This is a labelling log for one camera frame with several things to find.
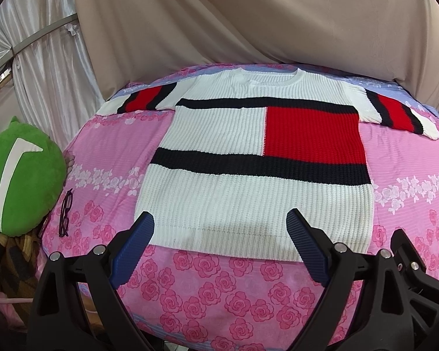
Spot silver satin curtain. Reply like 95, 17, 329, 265
0, 0, 104, 147

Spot black eyeglasses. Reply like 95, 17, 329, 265
58, 189, 73, 238

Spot white red black knit sweater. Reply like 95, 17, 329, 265
100, 68, 439, 261

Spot beige fabric headboard cover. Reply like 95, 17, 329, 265
75, 0, 439, 103

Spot green plush pillow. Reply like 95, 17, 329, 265
0, 116, 67, 237

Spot pink rose pattern quilt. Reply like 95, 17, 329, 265
39, 63, 439, 351

